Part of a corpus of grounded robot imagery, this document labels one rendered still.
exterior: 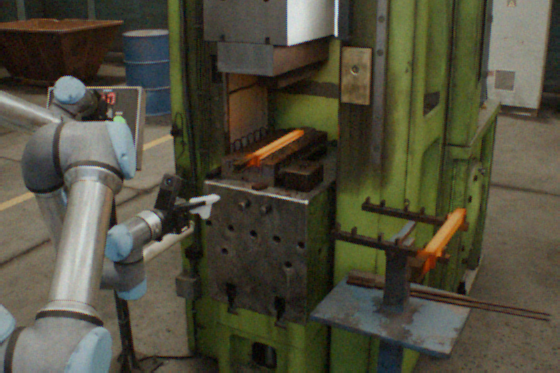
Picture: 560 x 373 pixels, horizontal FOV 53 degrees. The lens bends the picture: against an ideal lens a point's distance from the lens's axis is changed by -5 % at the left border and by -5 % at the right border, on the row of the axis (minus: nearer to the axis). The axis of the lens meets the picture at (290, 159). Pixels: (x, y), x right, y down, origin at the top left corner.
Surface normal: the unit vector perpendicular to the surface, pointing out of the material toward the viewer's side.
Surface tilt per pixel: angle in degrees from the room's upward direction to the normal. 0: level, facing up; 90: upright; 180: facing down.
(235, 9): 90
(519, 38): 90
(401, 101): 90
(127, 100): 60
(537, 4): 90
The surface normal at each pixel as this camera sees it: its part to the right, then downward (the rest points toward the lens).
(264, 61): -0.45, 0.29
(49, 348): 0.00, -0.55
